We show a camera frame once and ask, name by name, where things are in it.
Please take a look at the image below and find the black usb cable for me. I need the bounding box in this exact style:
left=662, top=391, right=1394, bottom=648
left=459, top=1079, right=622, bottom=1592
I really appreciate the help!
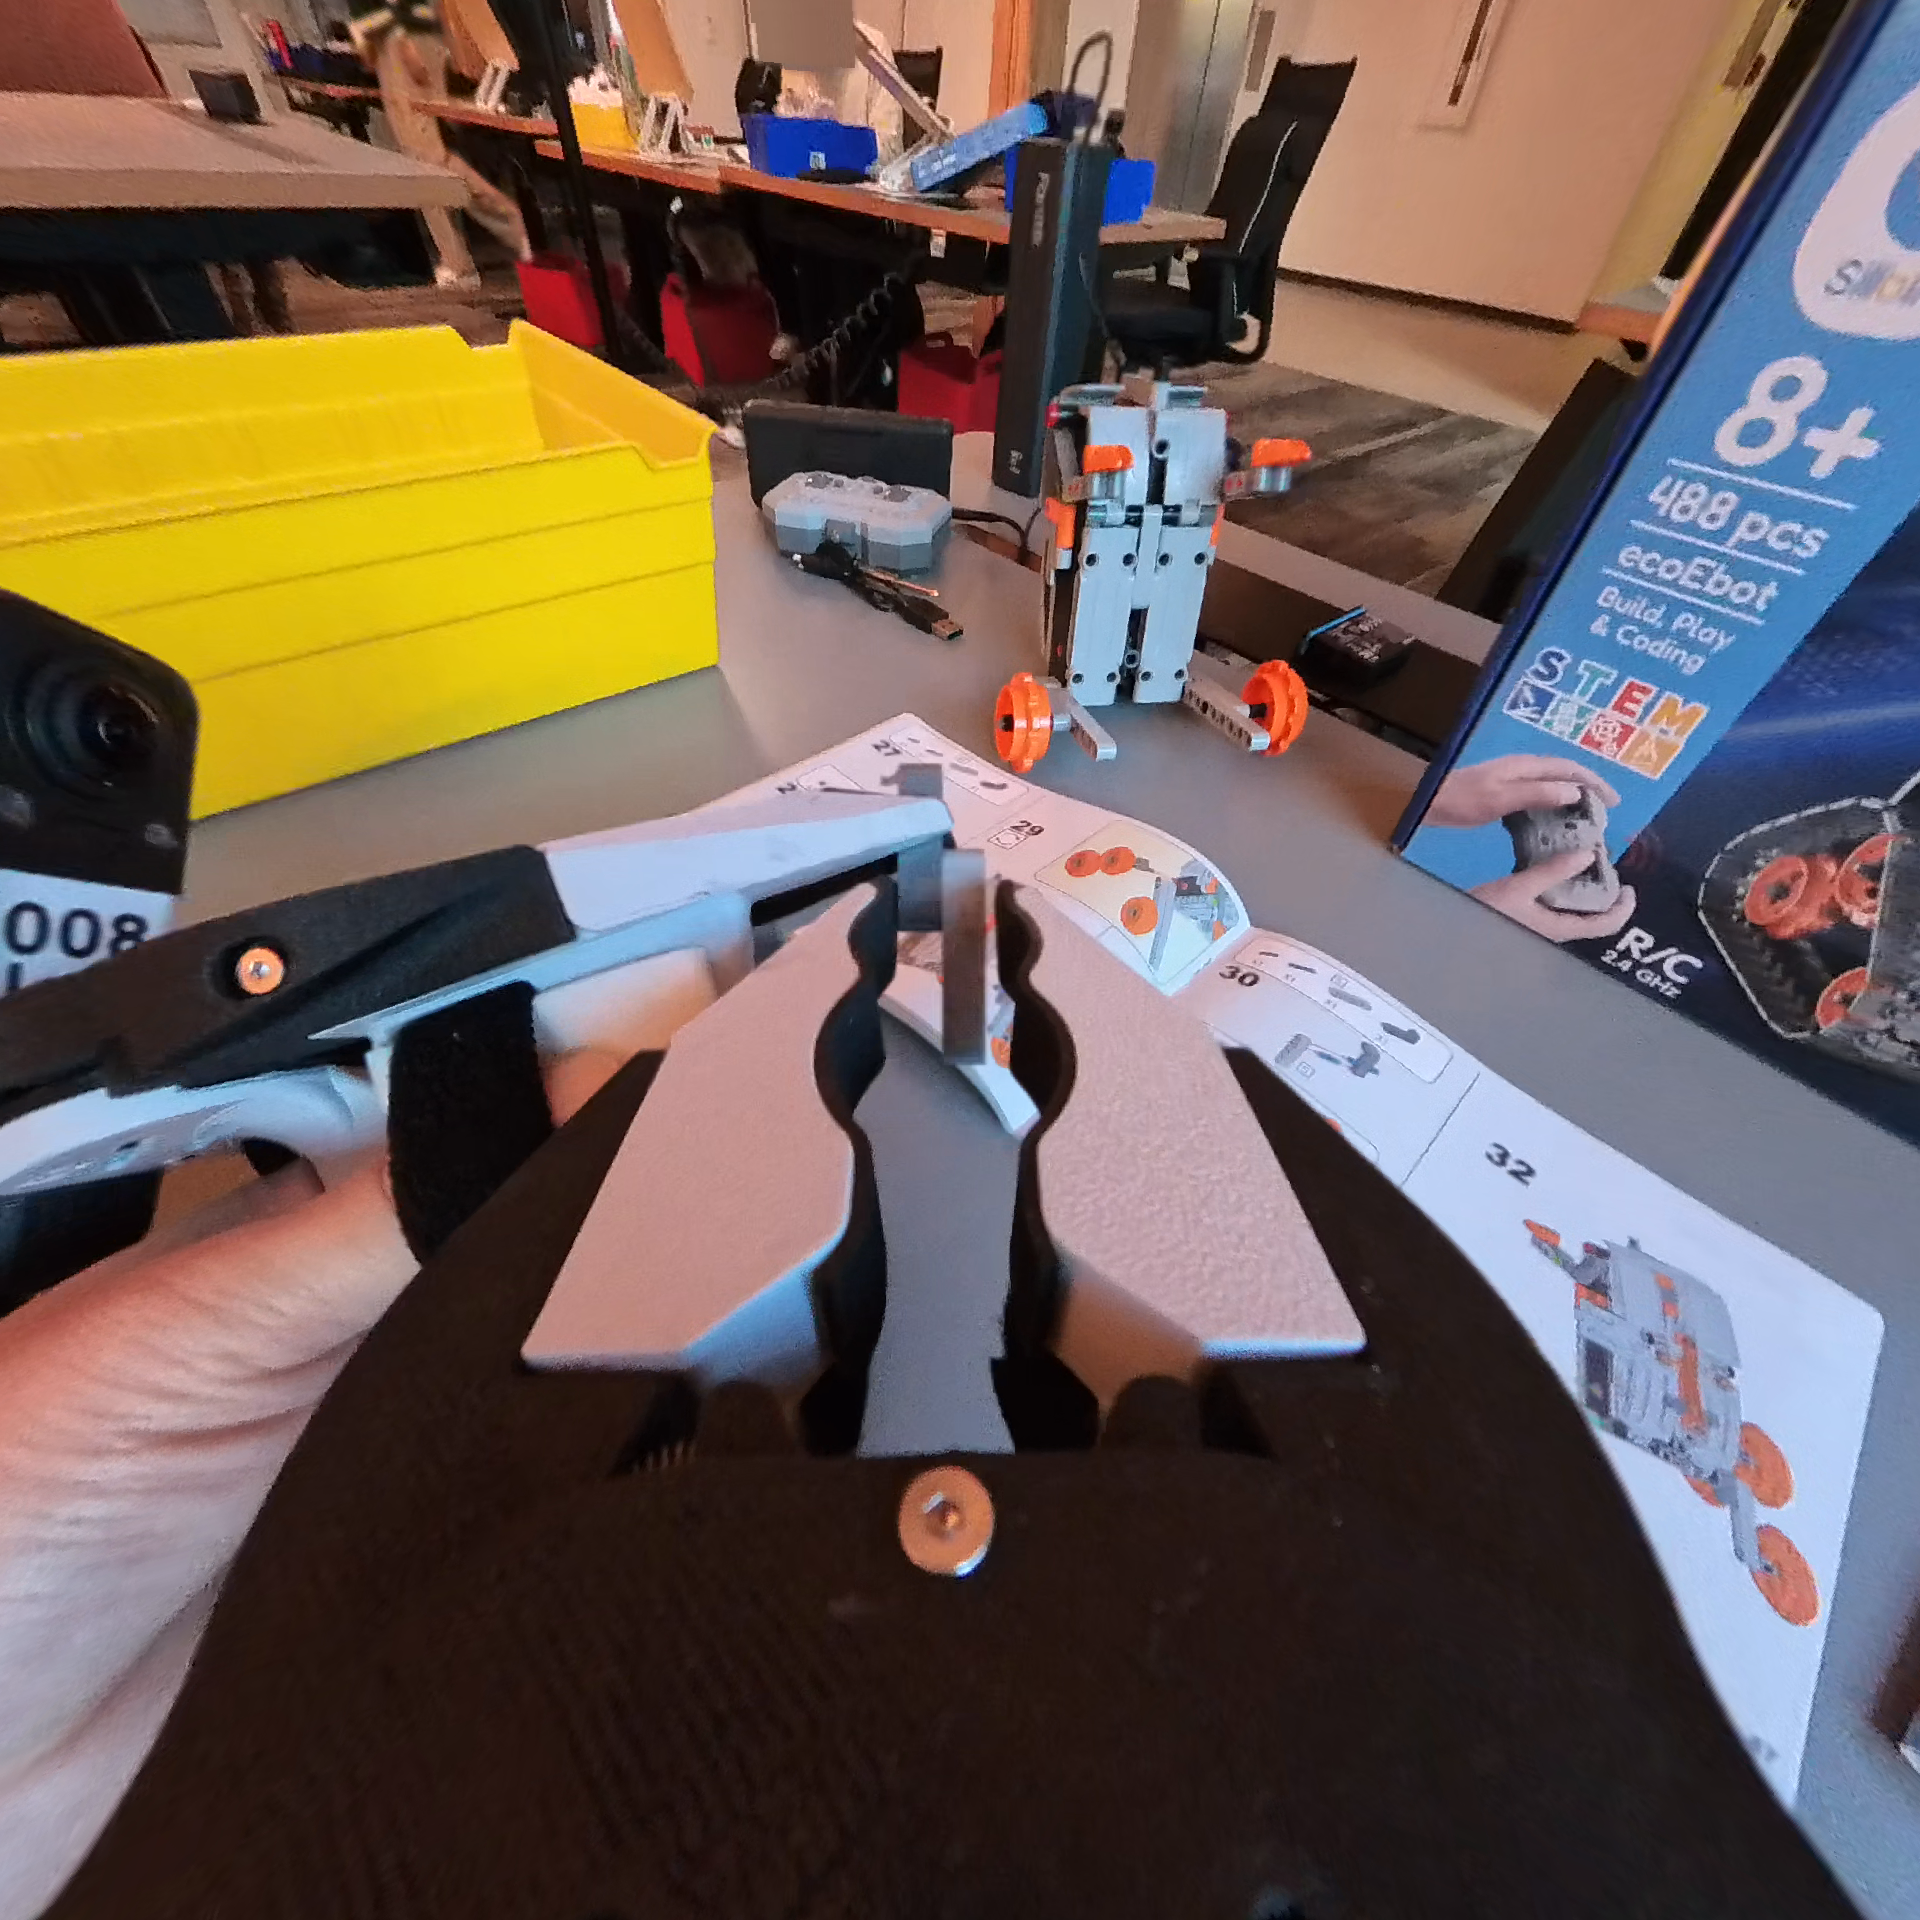
left=792, top=544, right=971, bottom=650

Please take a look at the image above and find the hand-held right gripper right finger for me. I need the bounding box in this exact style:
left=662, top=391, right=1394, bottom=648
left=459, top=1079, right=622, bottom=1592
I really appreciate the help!
left=994, top=883, right=1370, bottom=1408

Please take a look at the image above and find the grey background table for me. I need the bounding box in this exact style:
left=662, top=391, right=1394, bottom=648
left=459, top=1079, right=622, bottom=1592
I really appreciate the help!
left=0, top=88, right=475, bottom=215

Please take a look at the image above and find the blue toy kit box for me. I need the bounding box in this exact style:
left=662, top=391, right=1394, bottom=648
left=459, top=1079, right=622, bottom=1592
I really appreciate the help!
left=1387, top=0, right=1920, bottom=1154

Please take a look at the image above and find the toy instruction booklet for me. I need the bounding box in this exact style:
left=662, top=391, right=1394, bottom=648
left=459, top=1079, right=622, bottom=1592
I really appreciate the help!
left=662, top=711, right=1888, bottom=1809

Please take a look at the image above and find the grey toy remote control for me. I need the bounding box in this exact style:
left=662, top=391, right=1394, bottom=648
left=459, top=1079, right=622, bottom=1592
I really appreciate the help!
left=759, top=469, right=959, bottom=578

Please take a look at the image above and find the person's left hand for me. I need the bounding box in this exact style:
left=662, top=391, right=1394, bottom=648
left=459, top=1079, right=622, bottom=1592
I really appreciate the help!
left=0, top=1159, right=442, bottom=1920

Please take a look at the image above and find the black power adapter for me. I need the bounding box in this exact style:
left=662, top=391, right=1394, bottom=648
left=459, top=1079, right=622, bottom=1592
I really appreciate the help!
left=1295, top=604, right=1422, bottom=698

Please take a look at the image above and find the red storage bin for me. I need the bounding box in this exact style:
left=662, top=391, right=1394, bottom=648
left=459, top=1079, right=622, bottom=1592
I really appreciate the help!
left=516, top=252, right=636, bottom=356
left=896, top=335, right=1008, bottom=434
left=662, top=275, right=785, bottom=388

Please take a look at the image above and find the black office chair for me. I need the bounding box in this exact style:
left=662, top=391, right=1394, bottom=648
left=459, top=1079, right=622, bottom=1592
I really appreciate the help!
left=1100, top=55, right=1362, bottom=380

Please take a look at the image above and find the yellow plastic bin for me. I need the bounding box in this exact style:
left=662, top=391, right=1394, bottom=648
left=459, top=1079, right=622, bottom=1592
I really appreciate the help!
left=0, top=320, right=724, bottom=824

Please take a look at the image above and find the grey toy beam piece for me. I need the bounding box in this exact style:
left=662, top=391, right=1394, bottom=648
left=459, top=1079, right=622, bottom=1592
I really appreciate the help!
left=896, top=762, right=1004, bottom=1066

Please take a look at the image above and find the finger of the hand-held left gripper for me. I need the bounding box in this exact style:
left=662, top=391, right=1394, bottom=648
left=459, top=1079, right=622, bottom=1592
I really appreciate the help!
left=316, top=883, right=903, bottom=1120
left=539, top=792, right=962, bottom=939

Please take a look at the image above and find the black rectangular device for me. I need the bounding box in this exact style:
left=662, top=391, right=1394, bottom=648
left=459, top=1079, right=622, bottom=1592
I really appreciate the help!
left=740, top=401, right=961, bottom=506

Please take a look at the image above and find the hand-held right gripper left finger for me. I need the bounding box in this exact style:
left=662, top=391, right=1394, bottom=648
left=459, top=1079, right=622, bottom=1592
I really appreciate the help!
left=521, top=883, right=903, bottom=1412

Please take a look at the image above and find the blue storage bin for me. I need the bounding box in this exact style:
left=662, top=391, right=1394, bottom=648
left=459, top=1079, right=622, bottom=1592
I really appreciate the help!
left=743, top=112, right=883, bottom=185

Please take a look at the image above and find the long wooden workbench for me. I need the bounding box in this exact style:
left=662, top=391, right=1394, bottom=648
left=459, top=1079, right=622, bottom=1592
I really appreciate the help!
left=411, top=95, right=1231, bottom=255

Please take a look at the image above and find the blue flat panel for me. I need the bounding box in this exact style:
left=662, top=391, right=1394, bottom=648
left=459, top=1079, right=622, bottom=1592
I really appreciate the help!
left=903, top=98, right=1056, bottom=197

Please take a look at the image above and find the coiled black cable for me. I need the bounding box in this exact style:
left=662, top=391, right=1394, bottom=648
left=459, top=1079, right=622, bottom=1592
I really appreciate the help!
left=777, top=267, right=928, bottom=409

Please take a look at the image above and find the grey orange toy robot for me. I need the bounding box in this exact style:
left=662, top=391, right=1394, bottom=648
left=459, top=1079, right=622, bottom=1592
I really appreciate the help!
left=991, top=375, right=1318, bottom=772

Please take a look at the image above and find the black power tower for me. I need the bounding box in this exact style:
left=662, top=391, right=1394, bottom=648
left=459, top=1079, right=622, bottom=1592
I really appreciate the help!
left=991, top=133, right=1124, bottom=501

